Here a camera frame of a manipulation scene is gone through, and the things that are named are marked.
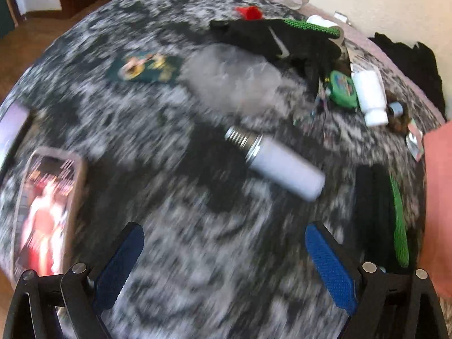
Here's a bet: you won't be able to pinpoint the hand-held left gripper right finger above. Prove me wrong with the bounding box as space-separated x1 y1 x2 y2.
304 222 451 339

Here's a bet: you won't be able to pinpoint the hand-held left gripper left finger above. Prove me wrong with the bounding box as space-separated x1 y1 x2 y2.
0 222 145 339

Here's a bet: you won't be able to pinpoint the white bottle with metal thread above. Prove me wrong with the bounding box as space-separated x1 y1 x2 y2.
225 126 326 203

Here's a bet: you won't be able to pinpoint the person's right forearm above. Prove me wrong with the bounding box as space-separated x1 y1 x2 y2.
423 120 452 299

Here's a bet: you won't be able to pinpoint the phone with red picture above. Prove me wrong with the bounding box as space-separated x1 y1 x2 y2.
12 146 88 278

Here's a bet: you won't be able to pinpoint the grey mottled blanket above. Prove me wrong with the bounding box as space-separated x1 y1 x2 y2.
0 0 446 339

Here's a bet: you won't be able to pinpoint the silver foil wrapper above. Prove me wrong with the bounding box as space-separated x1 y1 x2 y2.
405 120 424 163

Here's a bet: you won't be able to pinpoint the brown fuzzy object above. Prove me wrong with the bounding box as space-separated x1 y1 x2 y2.
385 92 412 135

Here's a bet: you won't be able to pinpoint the pale purple flat object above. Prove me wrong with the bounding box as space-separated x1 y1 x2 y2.
0 101 31 165

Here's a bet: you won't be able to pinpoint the white plastic bottle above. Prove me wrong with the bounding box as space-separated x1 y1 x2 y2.
352 71 389 127

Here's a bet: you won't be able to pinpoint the green round tape measure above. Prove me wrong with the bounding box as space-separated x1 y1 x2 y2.
327 71 359 111

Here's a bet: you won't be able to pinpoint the dark green printed card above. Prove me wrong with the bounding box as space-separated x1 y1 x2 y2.
108 52 182 86

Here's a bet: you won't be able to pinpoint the clear plastic bag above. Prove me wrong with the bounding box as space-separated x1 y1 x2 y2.
182 43 281 117

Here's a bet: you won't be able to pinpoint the black cloth pile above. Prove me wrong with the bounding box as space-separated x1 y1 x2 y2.
368 32 447 121

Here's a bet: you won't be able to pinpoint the white round container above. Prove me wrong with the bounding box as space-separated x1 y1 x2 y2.
307 14 340 29

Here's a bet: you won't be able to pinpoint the red fuzzy object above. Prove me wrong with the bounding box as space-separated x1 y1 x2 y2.
235 6 264 21

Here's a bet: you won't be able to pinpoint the dark green hanging cloth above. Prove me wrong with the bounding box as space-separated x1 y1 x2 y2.
0 0 34 39

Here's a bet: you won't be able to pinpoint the black and green mesh strap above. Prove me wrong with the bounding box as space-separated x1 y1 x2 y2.
355 164 410 272
282 18 345 41

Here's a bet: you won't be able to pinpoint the small keychain trinkets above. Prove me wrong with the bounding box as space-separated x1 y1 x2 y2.
293 78 334 128

